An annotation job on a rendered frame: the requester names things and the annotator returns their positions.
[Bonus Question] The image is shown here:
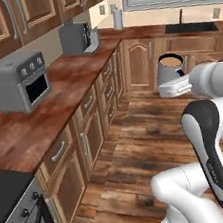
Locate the run of wooden base cupboards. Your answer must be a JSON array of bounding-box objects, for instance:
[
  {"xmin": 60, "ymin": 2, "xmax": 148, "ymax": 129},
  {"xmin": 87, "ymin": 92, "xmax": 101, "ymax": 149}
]
[{"xmin": 118, "ymin": 24, "xmax": 223, "ymax": 95}]

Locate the grey coffee machine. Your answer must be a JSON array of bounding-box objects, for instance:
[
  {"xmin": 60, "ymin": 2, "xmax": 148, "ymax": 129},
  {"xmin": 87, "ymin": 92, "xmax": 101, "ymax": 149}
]
[{"xmin": 56, "ymin": 17, "xmax": 104, "ymax": 59}]

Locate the black tap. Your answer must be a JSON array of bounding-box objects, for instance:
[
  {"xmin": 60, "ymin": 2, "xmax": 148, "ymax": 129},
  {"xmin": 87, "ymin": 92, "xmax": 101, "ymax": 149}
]
[{"xmin": 177, "ymin": 8, "xmax": 186, "ymax": 25}]

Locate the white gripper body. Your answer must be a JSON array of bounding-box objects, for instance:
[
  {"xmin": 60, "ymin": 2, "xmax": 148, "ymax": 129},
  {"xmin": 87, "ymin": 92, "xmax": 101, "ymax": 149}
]
[{"xmin": 156, "ymin": 74, "xmax": 195, "ymax": 100}]

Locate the silver cupboard handle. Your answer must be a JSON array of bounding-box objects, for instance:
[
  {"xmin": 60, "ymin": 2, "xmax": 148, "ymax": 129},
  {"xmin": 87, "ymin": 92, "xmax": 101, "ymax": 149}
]
[
  {"xmin": 45, "ymin": 195, "xmax": 62, "ymax": 223},
  {"xmin": 78, "ymin": 130, "xmax": 91, "ymax": 158},
  {"xmin": 14, "ymin": 0, "xmax": 30, "ymax": 36},
  {"xmin": 0, "ymin": 0, "xmax": 22, "ymax": 42}
]

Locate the silver drawer handle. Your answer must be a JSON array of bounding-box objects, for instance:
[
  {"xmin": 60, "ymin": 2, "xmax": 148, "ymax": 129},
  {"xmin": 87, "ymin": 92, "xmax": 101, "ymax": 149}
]
[
  {"xmin": 107, "ymin": 106, "xmax": 117, "ymax": 120},
  {"xmin": 101, "ymin": 65, "xmax": 112, "ymax": 77},
  {"xmin": 82, "ymin": 94, "xmax": 97, "ymax": 109},
  {"xmin": 48, "ymin": 140, "xmax": 69, "ymax": 163},
  {"xmin": 104, "ymin": 85, "xmax": 115, "ymax": 99}
]

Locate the black and silver stove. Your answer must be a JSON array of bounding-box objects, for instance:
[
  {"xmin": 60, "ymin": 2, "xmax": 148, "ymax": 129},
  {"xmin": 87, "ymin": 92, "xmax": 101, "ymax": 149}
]
[{"xmin": 0, "ymin": 159, "xmax": 62, "ymax": 223}]

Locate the black sink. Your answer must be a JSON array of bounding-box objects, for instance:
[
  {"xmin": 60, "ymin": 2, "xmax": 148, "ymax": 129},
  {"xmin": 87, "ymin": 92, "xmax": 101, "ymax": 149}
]
[{"xmin": 163, "ymin": 16, "xmax": 220, "ymax": 40}]

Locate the wooden drawer front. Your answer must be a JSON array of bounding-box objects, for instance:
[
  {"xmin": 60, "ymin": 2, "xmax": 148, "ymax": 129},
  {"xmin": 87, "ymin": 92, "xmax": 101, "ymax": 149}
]
[
  {"xmin": 34, "ymin": 121, "xmax": 86, "ymax": 182},
  {"xmin": 99, "ymin": 93, "xmax": 123, "ymax": 133},
  {"xmin": 94, "ymin": 57, "xmax": 117, "ymax": 88},
  {"xmin": 96, "ymin": 75, "xmax": 120, "ymax": 109},
  {"xmin": 71, "ymin": 84, "xmax": 104, "ymax": 131}
]

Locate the black stove knob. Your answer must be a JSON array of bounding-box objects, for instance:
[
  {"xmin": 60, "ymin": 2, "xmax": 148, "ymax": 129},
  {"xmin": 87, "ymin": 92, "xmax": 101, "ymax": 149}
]
[
  {"xmin": 19, "ymin": 207, "xmax": 31, "ymax": 219},
  {"xmin": 30, "ymin": 190, "xmax": 41, "ymax": 201}
]

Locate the grey toaster oven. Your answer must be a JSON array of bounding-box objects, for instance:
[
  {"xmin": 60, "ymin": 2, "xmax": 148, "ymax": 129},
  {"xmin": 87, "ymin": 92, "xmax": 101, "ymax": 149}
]
[{"xmin": 0, "ymin": 46, "xmax": 56, "ymax": 118}]

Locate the white paper towel roll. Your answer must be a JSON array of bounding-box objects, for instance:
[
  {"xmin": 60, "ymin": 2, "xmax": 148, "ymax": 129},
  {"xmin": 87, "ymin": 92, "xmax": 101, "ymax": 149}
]
[{"xmin": 110, "ymin": 5, "xmax": 126, "ymax": 32}]

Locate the narrow wooden base cupboard door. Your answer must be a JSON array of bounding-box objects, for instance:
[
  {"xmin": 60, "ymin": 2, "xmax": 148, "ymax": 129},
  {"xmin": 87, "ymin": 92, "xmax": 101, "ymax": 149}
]
[{"xmin": 108, "ymin": 45, "xmax": 130, "ymax": 101}]

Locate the grey cup of tea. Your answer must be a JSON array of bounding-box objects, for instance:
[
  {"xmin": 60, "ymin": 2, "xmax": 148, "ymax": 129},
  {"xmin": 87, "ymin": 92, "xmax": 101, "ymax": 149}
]
[{"xmin": 154, "ymin": 50, "xmax": 188, "ymax": 87}]

